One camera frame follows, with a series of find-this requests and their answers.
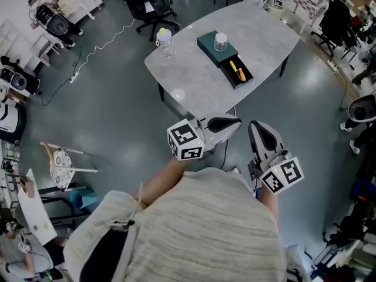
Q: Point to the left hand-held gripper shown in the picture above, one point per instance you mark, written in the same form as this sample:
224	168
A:
185	140

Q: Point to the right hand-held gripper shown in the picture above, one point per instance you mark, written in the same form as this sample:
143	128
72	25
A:
282	175

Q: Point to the orange marker pen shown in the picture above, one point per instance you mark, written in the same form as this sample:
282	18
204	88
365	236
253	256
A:
242	75

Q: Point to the dark blue box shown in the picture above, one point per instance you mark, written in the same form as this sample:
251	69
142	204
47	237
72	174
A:
207	44

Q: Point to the person's left forearm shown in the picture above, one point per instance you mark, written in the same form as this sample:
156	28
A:
164	181

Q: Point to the person's right forearm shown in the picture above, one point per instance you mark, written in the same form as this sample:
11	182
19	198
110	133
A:
270	207

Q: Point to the cardboard box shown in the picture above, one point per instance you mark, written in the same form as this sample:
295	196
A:
26	187

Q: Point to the person's white shoe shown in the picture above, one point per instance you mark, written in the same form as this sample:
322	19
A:
235	169

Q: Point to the clear glass jar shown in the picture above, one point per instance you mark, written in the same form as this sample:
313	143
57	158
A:
220	43

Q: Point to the white power strip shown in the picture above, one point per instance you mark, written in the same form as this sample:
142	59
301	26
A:
333	65

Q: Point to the clear bottle with yellow lid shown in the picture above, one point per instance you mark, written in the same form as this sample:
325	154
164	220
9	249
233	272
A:
166	44

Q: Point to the person's grey knit sweater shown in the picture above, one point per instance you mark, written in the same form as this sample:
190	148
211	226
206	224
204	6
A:
205	231

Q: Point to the black chair with jacket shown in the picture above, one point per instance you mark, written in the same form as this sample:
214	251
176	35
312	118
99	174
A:
337	22

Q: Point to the checkered table cloth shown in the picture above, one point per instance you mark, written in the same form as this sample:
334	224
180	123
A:
305	1

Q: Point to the black office chair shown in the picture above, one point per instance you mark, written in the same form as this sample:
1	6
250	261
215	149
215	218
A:
152	1

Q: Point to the black white striped band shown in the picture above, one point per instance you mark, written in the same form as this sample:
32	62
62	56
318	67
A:
124	225

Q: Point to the teal bin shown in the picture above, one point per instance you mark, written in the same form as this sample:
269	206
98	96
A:
83	198

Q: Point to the wooden chair with patterned cushion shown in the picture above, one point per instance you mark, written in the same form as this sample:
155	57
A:
60	166

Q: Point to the white side table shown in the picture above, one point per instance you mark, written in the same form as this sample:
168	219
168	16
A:
35	216

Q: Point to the white black machine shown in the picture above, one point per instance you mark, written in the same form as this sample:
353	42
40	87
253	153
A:
10	122

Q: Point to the black metal chair frame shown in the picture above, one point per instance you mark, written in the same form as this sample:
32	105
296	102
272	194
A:
55	200

